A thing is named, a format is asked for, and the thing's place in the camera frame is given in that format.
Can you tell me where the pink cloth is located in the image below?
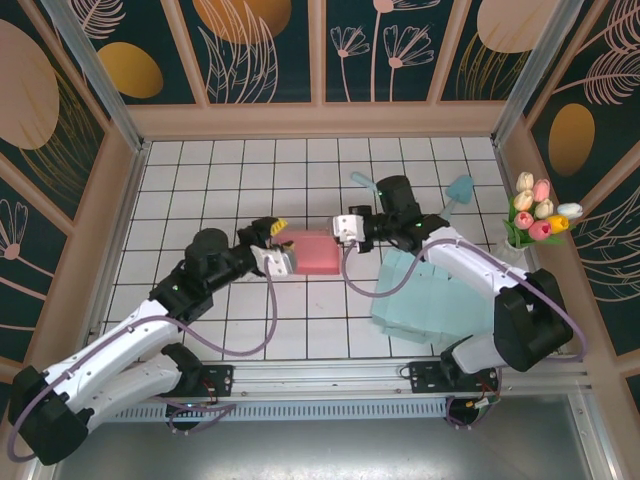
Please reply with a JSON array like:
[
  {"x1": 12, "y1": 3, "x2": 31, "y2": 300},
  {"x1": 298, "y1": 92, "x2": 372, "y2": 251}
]
[{"x1": 283, "y1": 228, "x2": 345, "y2": 277}]

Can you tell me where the light blue toy garden fork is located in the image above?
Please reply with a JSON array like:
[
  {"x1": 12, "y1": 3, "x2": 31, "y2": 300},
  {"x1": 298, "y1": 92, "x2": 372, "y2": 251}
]
[{"x1": 349, "y1": 171, "x2": 382, "y2": 195}]

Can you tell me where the light blue toy shovel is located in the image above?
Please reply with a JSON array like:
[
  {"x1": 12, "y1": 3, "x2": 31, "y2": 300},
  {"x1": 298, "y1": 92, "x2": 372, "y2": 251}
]
[{"x1": 437, "y1": 174, "x2": 475, "y2": 221}]

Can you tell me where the artificial tulip bouquet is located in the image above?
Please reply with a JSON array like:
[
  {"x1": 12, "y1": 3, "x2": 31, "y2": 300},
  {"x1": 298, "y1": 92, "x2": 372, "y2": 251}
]
[{"x1": 502, "y1": 171, "x2": 585, "y2": 250}]

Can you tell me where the small circuit board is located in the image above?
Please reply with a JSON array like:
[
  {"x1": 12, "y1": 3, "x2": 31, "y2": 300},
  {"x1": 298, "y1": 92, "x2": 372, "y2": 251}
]
[
  {"x1": 166, "y1": 401, "x2": 211, "y2": 419},
  {"x1": 469, "y1": 394, "x2": 502, "y2": 419}
]

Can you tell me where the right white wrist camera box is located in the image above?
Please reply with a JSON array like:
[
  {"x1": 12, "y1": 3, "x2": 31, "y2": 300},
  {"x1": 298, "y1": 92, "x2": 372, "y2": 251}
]
[{"x1": 331, "y1": 213, "x2": 367, "y2": 245}]

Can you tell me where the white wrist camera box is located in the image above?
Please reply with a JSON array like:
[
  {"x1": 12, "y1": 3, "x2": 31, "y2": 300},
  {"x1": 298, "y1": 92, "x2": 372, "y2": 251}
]
[
  {"x1": 331, "y1": 213, "x2": 367, "y2": 245},
  {"x1": 251, "y1": 244, "x2": 292, "y2": 279}
]

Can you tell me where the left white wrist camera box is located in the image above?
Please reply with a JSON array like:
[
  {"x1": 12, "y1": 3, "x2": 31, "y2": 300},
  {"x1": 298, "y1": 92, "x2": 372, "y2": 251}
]
[{"x1": 251, "y1": 244, "x2": 292, "y2": 279}]

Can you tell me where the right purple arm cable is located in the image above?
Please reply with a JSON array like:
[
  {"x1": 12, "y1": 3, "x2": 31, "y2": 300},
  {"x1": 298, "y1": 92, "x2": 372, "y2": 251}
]
[{"x1": 342, "y1": 238, "x2": 586, "y2": 430}]

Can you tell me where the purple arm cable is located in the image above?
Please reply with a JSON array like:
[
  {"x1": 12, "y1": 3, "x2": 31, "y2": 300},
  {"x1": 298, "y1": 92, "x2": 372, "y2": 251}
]
[
  {"x1": 342, "y1": 238, "x2": 586, "y2": 430},
  {"x1": 8, "y1": 269, "x2": 279, "y2": 464}
]

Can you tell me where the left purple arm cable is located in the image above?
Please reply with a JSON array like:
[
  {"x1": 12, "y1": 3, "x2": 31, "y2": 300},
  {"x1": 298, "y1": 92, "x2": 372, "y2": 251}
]
[{"x1": 8, "y1": 269, "x2": 279, "y2": 464}]

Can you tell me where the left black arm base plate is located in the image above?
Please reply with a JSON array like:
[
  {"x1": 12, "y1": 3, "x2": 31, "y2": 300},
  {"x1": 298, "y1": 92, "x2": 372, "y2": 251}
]
[{"x1": 142, "y1": 363, "x2": 236, "y2": 399}]

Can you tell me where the aluminium mounting rail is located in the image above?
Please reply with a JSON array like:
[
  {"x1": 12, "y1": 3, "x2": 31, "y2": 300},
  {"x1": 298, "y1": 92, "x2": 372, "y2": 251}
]
[{"x1": 46, "y1": 353, "x2": 595, "y2": 404}]

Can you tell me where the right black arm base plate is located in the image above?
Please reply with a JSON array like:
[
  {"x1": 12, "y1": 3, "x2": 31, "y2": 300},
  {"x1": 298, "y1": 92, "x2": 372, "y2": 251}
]
[{"x1": 408, "y1": 358, "x2": 501, "y2": 396}]

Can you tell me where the grey slotted cable duct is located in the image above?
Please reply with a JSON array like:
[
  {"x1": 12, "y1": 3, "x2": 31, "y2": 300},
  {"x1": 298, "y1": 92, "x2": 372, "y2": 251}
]
[{"x1": 66, "y1": 402, "x2": 451, "y2": 422}]

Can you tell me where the aluminium corner post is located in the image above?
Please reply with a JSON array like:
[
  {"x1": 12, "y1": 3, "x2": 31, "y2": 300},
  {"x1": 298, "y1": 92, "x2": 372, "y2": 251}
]
[
  {"x1": 39, "y1": 0, "x2": 152, "y2": 154},
  {"x1": 491, "y1": 0, "x2": 586, "y2": 147}
]

